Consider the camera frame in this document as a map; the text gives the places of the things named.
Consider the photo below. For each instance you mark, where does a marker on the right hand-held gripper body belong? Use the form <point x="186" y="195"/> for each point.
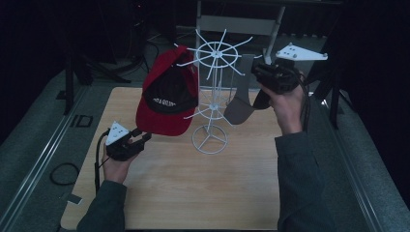
<point x="280" y="77"/>

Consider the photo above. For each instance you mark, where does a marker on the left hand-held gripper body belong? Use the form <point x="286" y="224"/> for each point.
<point x="117" y="141"/>

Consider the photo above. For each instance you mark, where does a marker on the red baseball cap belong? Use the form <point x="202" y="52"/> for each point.
<point x="161" y="124"/>

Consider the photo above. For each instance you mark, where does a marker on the grey sun visor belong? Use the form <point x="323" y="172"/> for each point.
<point x="238" y="112"/>

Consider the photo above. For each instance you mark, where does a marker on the person's left hand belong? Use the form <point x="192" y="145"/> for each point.
<point x="116" y="170"/>

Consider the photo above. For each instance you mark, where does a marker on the person's right hand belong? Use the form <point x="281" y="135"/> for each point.
<point x="288" y="109"/>

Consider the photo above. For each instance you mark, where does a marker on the black tripod stand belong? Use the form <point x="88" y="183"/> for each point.
<point x="335" y="96"/>
<point x="69" y="83"/>

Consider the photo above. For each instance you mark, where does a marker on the grey tape piece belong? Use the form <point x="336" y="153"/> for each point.
<point x="74" y="199"/>

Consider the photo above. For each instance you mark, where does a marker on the black rectangular floor bracket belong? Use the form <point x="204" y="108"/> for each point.
<point x="86" y="121"/>

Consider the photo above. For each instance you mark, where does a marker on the white metal desk frame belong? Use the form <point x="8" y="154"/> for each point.
<point x="237" y="25"/>

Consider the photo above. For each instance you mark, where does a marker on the metal floor rail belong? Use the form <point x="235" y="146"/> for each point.
<point x="351" y="167"/>
<point x="35" y="167"/>

